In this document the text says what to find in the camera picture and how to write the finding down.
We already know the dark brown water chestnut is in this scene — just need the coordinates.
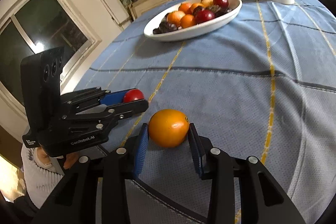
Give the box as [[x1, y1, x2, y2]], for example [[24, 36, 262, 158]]
[[153, 28, 163, 35]]

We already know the large orange tangerine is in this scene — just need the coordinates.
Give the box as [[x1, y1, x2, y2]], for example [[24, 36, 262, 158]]
[[167, 10, 186, 27]]

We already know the orange kumquat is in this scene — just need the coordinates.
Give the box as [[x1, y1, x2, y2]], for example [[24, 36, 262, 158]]
[[148, 109, 190, 148], [190, 3, 205, 14], [180, 14, 197, 28]]

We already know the operator hand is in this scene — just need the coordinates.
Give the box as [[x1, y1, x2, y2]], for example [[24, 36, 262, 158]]
[[34, 147, 79, 169]]

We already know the dark chestnut front plate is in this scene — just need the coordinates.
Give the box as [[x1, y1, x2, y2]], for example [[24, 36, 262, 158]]
[[159, 21, 178, 34]]

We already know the dark chestnut plate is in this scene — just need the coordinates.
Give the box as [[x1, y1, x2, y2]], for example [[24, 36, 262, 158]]
[[215, 7, 232, 18], [159, 21, 178, 34]]

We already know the blue checked tablecloth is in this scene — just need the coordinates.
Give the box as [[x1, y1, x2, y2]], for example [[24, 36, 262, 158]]
[[77, 0, 335, 223]]

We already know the small orange tomato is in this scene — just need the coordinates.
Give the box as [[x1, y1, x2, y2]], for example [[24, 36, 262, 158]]
[[178, 2, 192, 14]]

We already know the red cherry tomato front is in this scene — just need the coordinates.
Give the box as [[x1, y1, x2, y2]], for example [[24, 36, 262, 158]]
[[195, 9, 215, 24]]

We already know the red cherry tomato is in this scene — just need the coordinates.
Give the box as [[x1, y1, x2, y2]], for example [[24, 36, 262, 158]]
[[195, 9, 215, 24], [213, 0, 229, 9]]

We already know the yellow cherry tomato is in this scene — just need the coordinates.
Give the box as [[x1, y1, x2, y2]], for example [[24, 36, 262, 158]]
[[201, 0, 214, 7]]

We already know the dark chestnut right plate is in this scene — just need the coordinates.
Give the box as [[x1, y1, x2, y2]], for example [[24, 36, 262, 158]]
[[215, 7, 232, 18]]

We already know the red cherry tomato back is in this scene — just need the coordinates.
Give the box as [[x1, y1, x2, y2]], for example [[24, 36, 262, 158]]
[[213, 0, 229, 9]]

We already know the white round plate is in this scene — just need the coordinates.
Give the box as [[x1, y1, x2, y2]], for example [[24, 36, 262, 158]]
[[143, 0, 243, 42]]

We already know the window with white frame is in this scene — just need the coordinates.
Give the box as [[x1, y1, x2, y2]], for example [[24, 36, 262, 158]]
[[0, 0, 103, 114]]

